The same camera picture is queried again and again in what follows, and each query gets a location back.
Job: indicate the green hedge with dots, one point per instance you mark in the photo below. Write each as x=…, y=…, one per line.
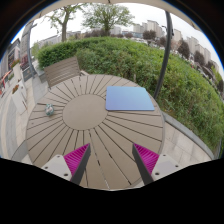
x=184, y=95

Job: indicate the left bare tree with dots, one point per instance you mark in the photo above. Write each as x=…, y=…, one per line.
x=61, y=16

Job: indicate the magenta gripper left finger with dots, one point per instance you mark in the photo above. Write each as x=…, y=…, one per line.
x=71, y=166

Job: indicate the slatted wooden chair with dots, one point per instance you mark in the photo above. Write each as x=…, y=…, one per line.
x=62, y=71

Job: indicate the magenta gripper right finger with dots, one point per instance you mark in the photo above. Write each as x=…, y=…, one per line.
x=153, y=166

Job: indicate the round slatted wooden table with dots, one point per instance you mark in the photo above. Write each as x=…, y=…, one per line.
x=80, y=117

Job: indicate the dark curved metal pole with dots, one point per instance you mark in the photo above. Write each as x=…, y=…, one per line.
x=166, y=54

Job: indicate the leafy green tree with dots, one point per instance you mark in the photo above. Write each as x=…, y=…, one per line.
x=106, y=17

